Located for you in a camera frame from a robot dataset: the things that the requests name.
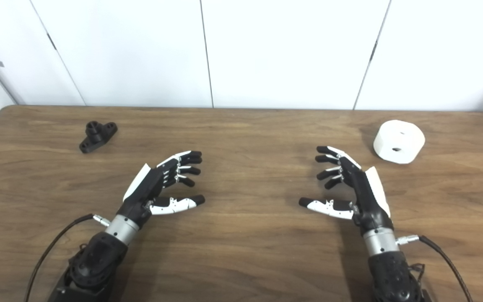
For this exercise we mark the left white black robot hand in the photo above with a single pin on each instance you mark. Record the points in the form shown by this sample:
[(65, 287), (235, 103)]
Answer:
[(149, 188)]

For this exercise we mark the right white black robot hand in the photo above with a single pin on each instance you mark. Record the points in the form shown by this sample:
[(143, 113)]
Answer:
[(367, 197)]

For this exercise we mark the round white cylinder piece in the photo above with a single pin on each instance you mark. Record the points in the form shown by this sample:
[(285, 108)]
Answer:
[(398, 138)]

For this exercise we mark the black flanged holder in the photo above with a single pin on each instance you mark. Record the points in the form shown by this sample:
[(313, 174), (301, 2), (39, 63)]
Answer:
[(97, 135)]

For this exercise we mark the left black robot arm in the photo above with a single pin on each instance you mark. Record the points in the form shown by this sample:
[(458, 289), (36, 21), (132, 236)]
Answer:
[(97, 260)]

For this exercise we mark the dark wall panel hinge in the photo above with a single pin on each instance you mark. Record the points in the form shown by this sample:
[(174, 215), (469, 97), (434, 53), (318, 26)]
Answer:
[(51, 41), (373, 50)]

